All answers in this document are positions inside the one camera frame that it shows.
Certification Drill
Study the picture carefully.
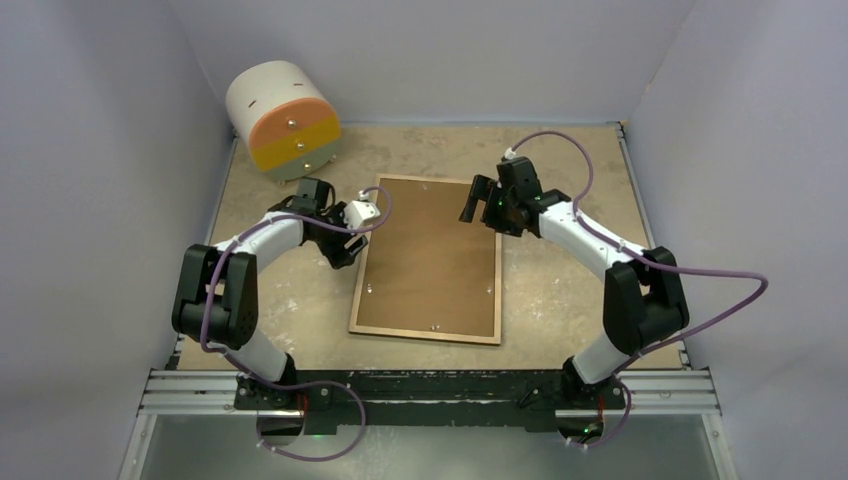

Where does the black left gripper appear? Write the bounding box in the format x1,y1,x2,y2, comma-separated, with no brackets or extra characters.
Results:
310,202,367,267

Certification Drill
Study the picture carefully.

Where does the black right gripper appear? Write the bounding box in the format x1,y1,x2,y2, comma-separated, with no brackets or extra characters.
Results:
460,175,524,238

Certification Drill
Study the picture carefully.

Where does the wooden picture frame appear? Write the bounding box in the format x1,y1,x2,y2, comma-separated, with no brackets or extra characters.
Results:
349,173,505,347

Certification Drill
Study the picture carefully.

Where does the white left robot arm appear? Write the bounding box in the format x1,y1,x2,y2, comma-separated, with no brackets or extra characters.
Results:
171,177,391,409

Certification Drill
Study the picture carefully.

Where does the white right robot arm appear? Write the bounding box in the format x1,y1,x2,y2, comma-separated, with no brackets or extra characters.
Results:
459,157,690,407

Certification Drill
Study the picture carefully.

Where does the round white drawer cabinet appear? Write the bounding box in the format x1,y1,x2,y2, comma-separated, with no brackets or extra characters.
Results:
225,60,342,183

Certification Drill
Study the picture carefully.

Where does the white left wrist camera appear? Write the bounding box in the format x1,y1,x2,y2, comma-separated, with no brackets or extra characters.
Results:
342,190,381,230

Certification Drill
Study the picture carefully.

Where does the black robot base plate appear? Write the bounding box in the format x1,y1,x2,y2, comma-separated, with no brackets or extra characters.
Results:
234,369,626,435

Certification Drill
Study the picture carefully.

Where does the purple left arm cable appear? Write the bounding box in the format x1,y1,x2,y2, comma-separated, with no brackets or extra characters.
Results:
198,185,394,463

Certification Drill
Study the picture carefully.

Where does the aluminium rail frame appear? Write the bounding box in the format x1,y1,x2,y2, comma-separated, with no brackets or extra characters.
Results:
120,370,737,479

